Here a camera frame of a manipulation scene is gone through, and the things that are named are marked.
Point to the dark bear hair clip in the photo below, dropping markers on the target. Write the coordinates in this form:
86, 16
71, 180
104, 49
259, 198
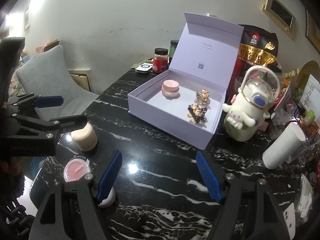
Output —
196, 114

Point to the white paper roll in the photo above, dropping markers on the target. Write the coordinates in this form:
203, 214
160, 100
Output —
287, 143

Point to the white round case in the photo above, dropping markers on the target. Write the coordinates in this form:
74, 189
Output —
109, 200

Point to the pink blush compact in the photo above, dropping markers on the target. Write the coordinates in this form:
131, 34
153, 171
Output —
76, 168

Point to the red spice jar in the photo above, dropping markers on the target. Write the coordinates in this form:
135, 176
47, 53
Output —
160, 60

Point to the grey leaf pattern cushion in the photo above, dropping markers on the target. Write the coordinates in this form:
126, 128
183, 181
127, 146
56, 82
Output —
46, 74

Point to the gold picture frame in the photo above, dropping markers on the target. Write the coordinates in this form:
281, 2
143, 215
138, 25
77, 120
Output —
280, 15

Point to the pink round lidded jar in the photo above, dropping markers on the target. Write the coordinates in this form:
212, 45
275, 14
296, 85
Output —
170, 89

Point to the black oatmeal bag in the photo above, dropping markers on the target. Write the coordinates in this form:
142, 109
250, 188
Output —
258, 46

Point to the open lavender gift box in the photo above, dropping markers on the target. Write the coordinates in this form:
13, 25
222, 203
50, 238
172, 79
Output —
204, 59

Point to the white card tin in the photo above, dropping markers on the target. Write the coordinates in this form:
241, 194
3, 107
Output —
144, 68

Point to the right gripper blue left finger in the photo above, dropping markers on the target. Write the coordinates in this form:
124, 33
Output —
107, 172

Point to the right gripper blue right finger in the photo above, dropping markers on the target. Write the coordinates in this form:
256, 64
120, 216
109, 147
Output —
212, 175

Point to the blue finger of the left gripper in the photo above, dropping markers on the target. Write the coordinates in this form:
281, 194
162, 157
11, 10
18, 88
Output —
48, 101

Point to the clear bear hair clip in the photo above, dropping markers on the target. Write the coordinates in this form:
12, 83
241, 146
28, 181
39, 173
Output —
202, 97

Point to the white cinnamoroll water bottle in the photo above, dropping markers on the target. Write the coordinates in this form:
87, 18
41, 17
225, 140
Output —
249, 107

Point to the green jar black lid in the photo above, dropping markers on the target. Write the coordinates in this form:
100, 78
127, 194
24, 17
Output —
173, 46

